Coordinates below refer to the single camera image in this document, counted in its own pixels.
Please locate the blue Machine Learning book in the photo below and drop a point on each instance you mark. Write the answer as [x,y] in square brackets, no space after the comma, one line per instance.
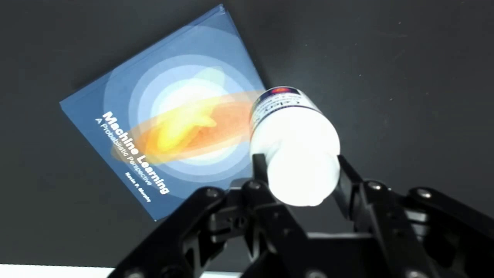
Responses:
[170,113]

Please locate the white plastic bottle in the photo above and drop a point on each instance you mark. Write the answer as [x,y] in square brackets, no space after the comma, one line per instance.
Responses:
[295,149]

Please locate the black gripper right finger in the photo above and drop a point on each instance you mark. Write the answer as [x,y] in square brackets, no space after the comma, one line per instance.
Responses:
[391,222]

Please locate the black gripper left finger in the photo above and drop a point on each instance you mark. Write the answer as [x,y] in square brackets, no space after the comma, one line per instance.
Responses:
[268,222]

